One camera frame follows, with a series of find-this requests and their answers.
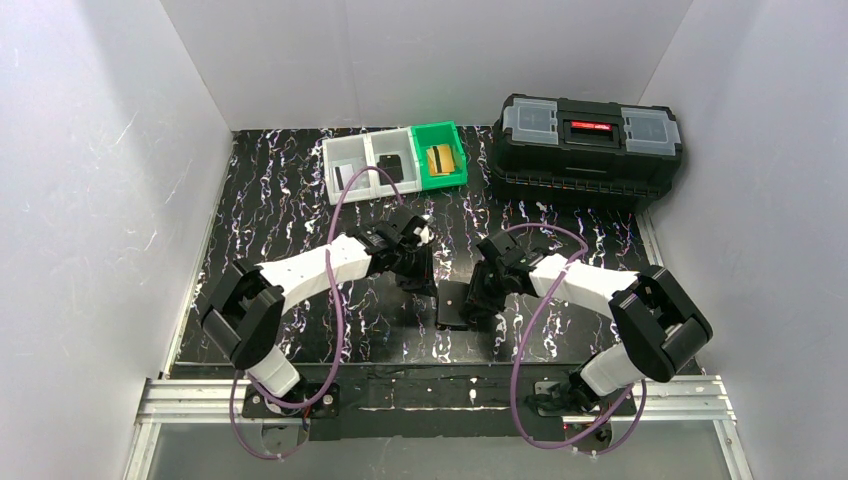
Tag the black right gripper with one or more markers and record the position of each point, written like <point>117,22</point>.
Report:
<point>480,291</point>

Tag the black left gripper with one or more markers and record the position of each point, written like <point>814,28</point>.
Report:
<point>413,266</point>

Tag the black card holder wallet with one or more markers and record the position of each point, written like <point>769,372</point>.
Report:
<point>451,297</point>

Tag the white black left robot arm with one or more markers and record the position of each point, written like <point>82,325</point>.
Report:
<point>243,311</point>

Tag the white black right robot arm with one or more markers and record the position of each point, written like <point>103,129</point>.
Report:
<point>660,328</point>

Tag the black card in bin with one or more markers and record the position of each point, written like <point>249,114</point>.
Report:
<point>392,166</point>

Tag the gold card in bin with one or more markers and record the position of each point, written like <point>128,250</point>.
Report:
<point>440,160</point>

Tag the silver card in bin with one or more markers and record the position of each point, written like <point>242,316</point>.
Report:
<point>343,176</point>

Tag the black marbled table mat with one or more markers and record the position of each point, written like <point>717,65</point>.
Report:
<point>274,206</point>

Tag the white middle plastic bin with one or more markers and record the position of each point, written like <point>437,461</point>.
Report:
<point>392,151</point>

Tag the white plastic bin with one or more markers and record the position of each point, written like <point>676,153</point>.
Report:
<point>392,151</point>
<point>342,158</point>

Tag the white left plastic bin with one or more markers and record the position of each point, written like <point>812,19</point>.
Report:
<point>342,158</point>

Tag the green plastic bin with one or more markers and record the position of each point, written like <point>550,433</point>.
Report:
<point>431,134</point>

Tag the black plastic toolbox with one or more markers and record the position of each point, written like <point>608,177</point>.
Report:
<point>583,153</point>

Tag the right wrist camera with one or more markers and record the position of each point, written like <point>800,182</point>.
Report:
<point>501,248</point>

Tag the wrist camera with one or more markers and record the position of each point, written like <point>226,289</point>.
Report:
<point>501,248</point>
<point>416,232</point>

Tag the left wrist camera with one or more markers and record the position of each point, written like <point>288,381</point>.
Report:
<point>416,232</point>

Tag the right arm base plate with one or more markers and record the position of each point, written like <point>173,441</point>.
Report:
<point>559,399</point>

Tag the aluminium frame rail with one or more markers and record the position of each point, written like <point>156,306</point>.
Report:
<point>430,424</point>

